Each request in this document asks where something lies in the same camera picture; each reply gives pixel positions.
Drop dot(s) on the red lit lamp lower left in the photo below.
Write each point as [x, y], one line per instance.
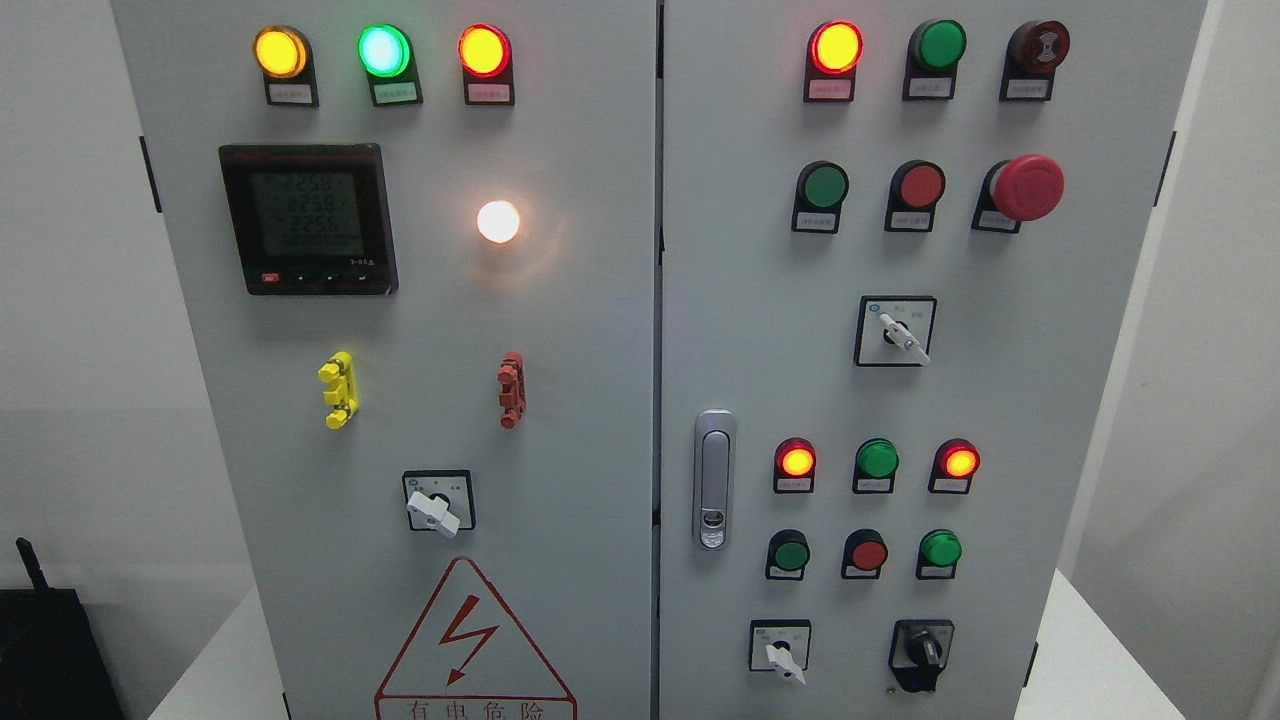
[794, 467]

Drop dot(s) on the green lamp top right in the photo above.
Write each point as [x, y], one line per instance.
[934, 51]

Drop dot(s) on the red lamp lower right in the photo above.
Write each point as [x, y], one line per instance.
[955, 463]

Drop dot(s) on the red push button lower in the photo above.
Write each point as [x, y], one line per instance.
[864, 556]

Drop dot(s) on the white selector switch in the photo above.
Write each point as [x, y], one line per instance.
[781, 647]
[894, 330]

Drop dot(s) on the green push button lower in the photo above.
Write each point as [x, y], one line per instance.
[787, 555]

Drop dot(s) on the green lamp lower middle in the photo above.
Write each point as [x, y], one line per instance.
[875, 466]

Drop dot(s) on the green lit indicator lamp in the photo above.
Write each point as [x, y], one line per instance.
[386, 55]

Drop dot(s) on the white selector switch left door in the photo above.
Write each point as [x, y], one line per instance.
[440, 501]

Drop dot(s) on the green lamp bottom row right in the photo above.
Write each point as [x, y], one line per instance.
[939, 553]

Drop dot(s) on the red emergency stop mushroom button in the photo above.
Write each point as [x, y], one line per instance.
[1016, 191]

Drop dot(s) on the red electrical hazard warning sticker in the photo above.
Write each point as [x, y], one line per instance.
[469, 657]

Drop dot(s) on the white selector switch bottom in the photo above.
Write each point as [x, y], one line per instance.
[781, 647]

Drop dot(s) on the white glowing lamp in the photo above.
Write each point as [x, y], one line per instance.
[498, 221]

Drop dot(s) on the red terminal connector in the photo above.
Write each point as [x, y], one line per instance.
[512, 393]

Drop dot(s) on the yellow terminal connector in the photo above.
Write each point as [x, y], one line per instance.
[338, 376]

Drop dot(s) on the yellow indicator lamp top left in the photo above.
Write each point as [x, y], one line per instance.
[287, 65]

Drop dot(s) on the red push button upper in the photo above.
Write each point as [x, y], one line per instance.
[915, 189]

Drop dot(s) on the black device with antenna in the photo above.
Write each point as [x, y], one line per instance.
[51, 667]

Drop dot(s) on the red buzzer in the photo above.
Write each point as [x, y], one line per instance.
[1034, 52]

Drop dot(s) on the black digital power meter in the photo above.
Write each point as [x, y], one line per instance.
[310, 218]

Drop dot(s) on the silver door latch handle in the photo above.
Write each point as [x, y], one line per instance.
[714, 460]

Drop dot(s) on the green push button upper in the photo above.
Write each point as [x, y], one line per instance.
[821, 188]

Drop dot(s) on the white selector switch upper right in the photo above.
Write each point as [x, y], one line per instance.
[894, 330]

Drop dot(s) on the red push button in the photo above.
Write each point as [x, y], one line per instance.
[915, 189]
[864, 556]

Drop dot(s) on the green push button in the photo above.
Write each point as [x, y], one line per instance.
[821, 188]
[787, 555]

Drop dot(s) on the red lit lamp right door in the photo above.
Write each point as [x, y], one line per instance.
[832, 56]

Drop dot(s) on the red-rimmed yellow lamp left door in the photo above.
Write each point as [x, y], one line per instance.
[486, 59]

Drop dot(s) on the black knob selector switch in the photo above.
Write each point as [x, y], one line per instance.
[919, 652]

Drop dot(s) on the grey electrical control cabinet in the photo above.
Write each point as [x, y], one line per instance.
[653, 152]

